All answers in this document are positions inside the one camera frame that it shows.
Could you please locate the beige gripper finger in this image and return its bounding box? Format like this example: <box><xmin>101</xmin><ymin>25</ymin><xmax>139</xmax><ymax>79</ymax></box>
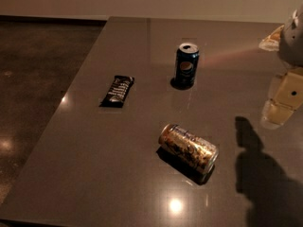
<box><xmin>258</xmin><ymin>26</ymin><xmax>284</xmax><ymax>52</ymax></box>
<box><xmin>260</xmin><ymin>67</ymin><xmax>303</xmax><ymax>130</ymax></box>

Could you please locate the blue pepsi can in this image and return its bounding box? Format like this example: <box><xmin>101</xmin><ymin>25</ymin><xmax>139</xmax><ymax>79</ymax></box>
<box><xmin>174</xmin><ymin>43</ymin><xmax>200</xmax><ymax>88</ymax></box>

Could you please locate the gold lying drink can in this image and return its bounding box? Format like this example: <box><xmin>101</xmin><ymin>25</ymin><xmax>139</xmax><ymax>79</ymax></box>
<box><xmin>158</xmin><ymin>124</ymin><xmax>219</xmax><ymax>175</ymax></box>

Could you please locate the black rxbar chocolate bar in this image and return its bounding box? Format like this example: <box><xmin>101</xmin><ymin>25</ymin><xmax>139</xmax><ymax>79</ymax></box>
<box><xmin>100</xmin><ymin>75</ymin><xmax>134</xmax><ymax>108</ymax></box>

